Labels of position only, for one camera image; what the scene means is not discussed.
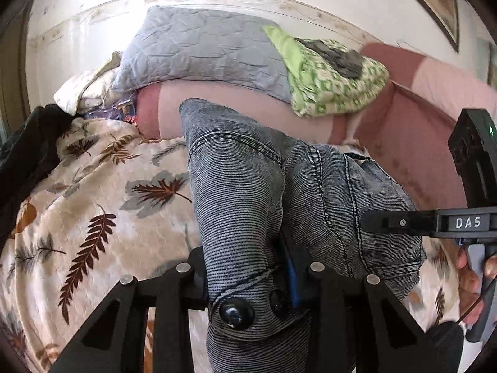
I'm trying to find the thin black cable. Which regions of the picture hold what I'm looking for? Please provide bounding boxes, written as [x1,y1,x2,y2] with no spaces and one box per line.
[454,276,497,325]

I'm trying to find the white crumpled cloth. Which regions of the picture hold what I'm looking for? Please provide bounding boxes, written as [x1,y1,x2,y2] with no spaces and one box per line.
[53,50,135,116]

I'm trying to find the blue-grey denim pants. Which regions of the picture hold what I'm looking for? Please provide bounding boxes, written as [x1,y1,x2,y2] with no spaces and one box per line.
[179,98,428,373]

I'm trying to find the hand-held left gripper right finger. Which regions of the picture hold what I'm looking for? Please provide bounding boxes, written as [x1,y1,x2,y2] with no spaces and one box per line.
[277,237,439,373]

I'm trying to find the colourful printed packet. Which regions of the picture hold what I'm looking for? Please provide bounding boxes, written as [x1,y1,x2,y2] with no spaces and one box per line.
[85,99,140,125]

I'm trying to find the black garment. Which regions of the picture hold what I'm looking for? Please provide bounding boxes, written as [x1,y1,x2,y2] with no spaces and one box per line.
[0,103,76,242]

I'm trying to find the dark grey cloth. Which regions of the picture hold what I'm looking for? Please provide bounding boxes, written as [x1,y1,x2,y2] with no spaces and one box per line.
[293,38,366,80]

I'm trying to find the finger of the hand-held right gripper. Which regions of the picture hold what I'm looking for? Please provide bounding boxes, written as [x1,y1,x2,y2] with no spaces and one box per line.
[359,210,437,237]

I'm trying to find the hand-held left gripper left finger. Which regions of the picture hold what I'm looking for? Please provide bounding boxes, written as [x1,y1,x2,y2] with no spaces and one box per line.
[48,246,212,373]

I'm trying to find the framed wall picture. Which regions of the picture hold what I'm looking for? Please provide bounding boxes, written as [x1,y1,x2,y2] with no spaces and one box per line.
[388,0,461,53]

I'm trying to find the green patterned cloth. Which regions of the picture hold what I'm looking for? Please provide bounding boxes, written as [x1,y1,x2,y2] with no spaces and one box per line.
[263,25,390,118]

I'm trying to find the leaf printed blanket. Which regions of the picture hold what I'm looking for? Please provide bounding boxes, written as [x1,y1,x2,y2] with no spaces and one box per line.
[0,117,463,373]

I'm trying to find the person's right hand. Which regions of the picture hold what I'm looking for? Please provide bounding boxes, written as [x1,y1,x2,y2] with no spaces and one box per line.
[456,246,497,307]

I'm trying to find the brown wooden frame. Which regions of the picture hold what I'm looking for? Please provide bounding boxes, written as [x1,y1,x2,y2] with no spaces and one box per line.
[0,4,32,133]

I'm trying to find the grey quilted pillow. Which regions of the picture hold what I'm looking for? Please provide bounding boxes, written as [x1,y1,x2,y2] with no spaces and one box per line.
[111,6,294,104]

